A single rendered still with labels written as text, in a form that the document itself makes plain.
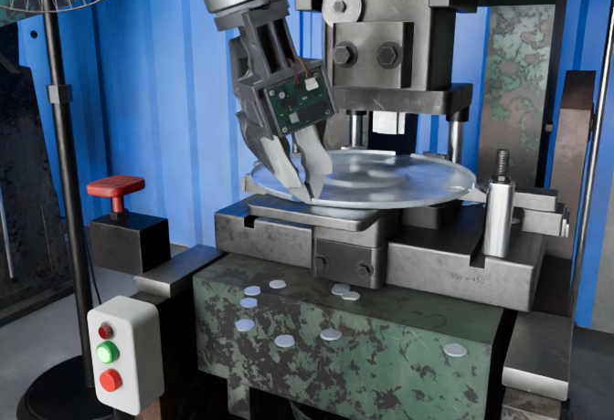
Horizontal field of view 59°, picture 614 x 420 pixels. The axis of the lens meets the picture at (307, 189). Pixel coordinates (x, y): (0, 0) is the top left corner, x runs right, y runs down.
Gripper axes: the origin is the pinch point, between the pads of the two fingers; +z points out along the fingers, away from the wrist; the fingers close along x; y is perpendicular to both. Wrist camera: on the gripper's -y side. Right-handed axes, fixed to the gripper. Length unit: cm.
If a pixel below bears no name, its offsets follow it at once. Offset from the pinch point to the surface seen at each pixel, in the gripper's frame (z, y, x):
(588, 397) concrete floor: 107, -41, 67
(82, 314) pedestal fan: 41, -88, -46
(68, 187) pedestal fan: 9, -88, -34
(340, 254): 12.1, -5.4, 2.8
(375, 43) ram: -10.5, -8.8, 16.8
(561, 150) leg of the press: 20, -17, 49
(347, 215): 2.2, 5.5, 1.8
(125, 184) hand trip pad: -2.5, -23.3, -18.2
